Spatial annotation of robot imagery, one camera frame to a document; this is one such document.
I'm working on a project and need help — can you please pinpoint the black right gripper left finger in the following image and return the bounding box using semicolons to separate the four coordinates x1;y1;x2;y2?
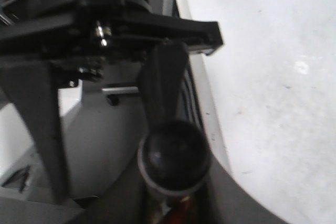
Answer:
1;60;70;203

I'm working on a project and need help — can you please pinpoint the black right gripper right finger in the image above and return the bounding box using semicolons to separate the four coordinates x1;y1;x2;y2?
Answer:
138;42;189;129

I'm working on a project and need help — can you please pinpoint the white whiteboard marker black tip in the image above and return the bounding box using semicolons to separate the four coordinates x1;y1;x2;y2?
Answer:
137;121;211;223

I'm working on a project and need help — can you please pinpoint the white whiteboard with aluminium frame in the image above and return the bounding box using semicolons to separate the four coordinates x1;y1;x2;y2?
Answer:
177;0;335;223

